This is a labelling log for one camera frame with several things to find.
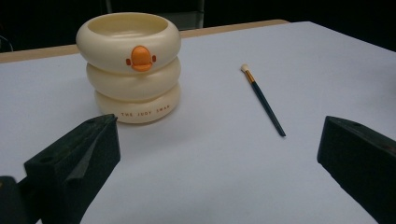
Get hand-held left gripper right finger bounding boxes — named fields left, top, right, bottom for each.
left=317, top=115, right=396, bottom=224

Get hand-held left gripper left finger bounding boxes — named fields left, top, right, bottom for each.
left=23, top=113, right=121, bottom=224

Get cream ringed brush holder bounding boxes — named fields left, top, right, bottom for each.
left=75, top=11, right=182, bottom=125

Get dark-handled makeup brush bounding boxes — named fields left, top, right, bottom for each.
left=240, top=63, right=287, bottom=138

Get white table sheet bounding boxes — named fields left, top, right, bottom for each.
left=0, top=21, right=396, bottom=224

